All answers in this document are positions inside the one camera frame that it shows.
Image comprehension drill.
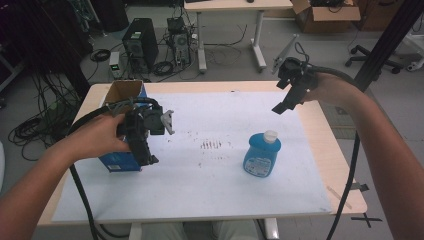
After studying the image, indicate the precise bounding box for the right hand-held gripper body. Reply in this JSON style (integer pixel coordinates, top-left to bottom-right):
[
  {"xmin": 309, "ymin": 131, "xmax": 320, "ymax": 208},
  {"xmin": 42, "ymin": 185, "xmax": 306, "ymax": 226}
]
[{"xmin": 271, "ymin": 56, "xmax": 320, "ymax": 116}]

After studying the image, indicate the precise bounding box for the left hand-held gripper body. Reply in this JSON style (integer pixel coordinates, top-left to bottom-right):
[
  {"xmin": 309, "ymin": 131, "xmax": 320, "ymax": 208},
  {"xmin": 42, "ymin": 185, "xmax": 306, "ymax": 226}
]
[{"xmin": 116, "ymin": 105, "xmax": 166, "ymax": 167}]

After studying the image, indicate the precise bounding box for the blue cardboard box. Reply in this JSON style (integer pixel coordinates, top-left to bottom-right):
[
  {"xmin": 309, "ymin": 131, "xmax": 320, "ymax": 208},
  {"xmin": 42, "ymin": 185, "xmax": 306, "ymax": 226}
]
[{"xmin": 98, "ymin": 79, "xmax": 150, "ymax": 174}]

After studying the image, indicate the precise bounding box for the blue bottle with white cap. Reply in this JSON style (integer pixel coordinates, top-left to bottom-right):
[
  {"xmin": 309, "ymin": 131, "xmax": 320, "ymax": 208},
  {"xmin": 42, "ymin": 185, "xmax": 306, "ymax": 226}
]
[{"xmin": 242, "ymin": 129, "xmax": 282, "ymax": 179}]

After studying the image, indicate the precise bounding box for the person's right hand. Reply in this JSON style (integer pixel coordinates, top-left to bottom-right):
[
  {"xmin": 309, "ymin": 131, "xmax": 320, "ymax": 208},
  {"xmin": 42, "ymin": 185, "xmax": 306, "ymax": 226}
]
[{"xmin": 303, "ymin": 71, "xmax": 362, "ymax": 108}]

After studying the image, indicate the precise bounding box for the person's left hand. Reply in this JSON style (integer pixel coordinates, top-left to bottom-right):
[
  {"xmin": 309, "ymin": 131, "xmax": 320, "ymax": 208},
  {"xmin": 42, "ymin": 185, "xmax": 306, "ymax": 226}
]
[{"xmin": 67, "ymin": 113, "xmax": 132, "ymax": 163}]

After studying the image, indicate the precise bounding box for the brown cardboard box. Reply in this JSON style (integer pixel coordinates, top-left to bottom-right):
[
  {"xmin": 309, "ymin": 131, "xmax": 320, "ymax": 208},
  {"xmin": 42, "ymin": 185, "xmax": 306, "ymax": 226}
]
[{"xmin": 290, "ymin": 0, "xmax": 362, "ymax": 34}]

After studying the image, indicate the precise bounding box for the white desk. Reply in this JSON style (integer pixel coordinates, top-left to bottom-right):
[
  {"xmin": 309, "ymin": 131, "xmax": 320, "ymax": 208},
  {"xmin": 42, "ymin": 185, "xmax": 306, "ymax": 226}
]
[{"xmin": 183, "ymin": 0, "xmax": 295, "ymax": 74}]

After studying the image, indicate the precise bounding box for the small white power supply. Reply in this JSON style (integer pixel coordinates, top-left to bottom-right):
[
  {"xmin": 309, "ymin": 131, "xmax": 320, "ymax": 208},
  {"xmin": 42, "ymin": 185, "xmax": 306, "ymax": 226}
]
[{"xmin": 108, "ymin": 51, "xmax": 123, "ymax": 80}]

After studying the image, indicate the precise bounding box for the black office chair base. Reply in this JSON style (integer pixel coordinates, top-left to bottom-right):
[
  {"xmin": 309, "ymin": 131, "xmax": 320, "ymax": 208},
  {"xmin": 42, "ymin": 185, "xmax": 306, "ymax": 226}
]
[{"xmin": 344, "ymin": 44, "xmax": 405, "ymax": 75}]

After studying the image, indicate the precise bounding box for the open-sided computer case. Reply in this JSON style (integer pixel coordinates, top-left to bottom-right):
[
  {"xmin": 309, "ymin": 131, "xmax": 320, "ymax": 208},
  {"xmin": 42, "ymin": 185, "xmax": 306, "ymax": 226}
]
[{"xmin": 166, "ymin": 16, "xmax": 193, "ymax": 68}]

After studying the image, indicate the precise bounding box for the black computer tower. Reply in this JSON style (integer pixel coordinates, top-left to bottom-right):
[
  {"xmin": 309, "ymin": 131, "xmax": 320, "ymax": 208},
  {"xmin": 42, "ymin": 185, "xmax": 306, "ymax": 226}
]
[{"xmin": 121, "ymin": 17, "xmax": 160, "ymax": 73}]

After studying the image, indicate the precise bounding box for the white table mat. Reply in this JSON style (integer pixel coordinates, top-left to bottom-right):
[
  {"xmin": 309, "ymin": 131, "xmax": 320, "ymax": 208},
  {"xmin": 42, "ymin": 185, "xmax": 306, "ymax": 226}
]
[{"xmin": 51, "ymin": 91, "xmax": 333, "ymax": 224}]

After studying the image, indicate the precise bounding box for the white machine part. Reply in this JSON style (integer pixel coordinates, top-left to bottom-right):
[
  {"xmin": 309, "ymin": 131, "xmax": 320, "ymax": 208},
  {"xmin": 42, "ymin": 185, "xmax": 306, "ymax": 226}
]
[{"xmin": 405, "ymin": 32, "xmax": 424, "ymax": 73}]

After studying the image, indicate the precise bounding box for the black tape piece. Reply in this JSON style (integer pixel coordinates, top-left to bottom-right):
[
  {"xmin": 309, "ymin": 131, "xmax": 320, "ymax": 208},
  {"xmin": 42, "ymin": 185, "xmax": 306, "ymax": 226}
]
[{"xmin": 349, "ymin": 182, "xmax": 370, "ymax": 193}]

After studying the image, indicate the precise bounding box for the thin wooden strip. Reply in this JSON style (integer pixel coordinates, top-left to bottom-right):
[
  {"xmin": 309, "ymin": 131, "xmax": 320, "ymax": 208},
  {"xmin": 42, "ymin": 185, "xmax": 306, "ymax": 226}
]
[{"xmin": 326, "ymin": 185, "xmax": 353, "ymax": 211}]

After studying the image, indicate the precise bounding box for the white table leg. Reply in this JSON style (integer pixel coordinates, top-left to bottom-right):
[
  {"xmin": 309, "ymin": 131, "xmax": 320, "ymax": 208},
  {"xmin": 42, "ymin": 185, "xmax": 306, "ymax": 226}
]
[{"xmin": 264, "ymin": 217, "xmax": 280, "ymax": 240}]

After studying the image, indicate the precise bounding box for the black tape cross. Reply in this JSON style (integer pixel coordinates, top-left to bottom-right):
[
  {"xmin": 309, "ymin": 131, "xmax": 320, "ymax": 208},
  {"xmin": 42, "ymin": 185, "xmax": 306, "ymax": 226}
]
[{"xmin": 350, "ymin": 212, "xmax": 383, "ymax": 229}]

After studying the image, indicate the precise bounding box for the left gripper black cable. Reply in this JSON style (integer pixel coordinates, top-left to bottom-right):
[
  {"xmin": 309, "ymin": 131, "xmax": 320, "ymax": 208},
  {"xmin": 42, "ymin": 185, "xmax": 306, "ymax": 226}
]
[{"xmin": 67, "ymin": 96, "xmax": 164, "ymax": 240}]

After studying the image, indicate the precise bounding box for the coiled black cable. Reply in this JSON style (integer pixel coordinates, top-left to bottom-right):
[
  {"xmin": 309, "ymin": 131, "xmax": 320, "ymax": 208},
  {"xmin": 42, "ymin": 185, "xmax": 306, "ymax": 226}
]
[{"xmin": 90, "ymin": 48, "xmax": 112, "ymax": 63}]

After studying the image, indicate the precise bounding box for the black aluminium post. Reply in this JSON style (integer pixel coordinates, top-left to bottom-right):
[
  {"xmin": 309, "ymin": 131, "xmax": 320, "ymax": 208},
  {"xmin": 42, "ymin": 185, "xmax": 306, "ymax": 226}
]
[{"xmin": 352, "ymin": 0, "xmax": 424, "ymax": 93}]

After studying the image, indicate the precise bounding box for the tangle of black floor cables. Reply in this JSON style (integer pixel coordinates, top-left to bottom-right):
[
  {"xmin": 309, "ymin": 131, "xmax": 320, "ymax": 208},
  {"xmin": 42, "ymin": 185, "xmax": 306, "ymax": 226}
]
[{"xmin": 7, "ymin": 71, "xmax": 82, "ymax": 162}]

